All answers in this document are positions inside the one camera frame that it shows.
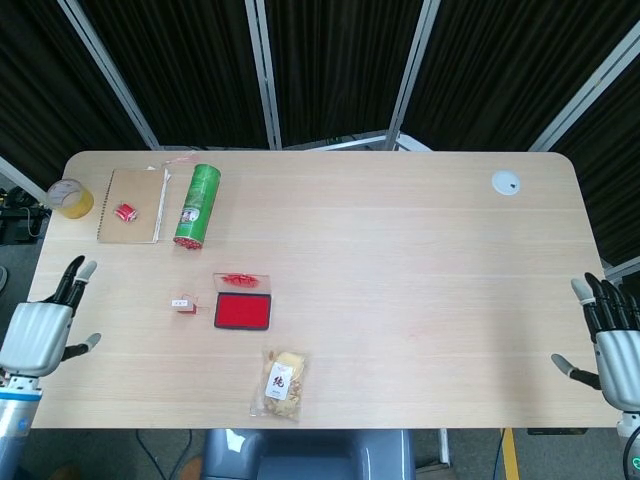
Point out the yellow tape roll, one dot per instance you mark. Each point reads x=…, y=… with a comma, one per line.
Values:
x=71, y=199

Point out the brown spiral notebook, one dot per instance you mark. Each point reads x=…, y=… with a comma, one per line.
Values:
x=131, y=206

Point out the grey partition frame post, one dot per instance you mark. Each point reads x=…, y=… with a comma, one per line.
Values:
x=265, y=75
x=411, y=75
x=110, y=72
x=585, y=90

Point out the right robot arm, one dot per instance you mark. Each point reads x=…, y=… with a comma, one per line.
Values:
x=630, y=445

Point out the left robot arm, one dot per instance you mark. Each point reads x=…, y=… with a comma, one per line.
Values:
x=15, y=425

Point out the clear snack bag white label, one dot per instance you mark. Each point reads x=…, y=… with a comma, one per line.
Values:
x=281, y=384

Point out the grey robot torso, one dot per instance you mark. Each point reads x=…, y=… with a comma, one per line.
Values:
x=310, y=455

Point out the white thin booklet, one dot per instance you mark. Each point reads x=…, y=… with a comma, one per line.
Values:
x=165, y=205

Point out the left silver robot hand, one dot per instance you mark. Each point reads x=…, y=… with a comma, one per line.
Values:
x=37, y=330

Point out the red ink pad clear lid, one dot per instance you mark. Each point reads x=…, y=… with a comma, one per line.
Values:
x=242, y=310

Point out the black table control box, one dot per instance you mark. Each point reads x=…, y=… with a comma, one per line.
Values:
x=557, y=431

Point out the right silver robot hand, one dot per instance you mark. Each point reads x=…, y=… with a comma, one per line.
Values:
x=617, y=360

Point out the green cylindrical can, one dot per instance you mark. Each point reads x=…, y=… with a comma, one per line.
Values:
x=196, y=207

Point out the small red packet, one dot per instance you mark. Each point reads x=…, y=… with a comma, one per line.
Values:
x=125, y=212

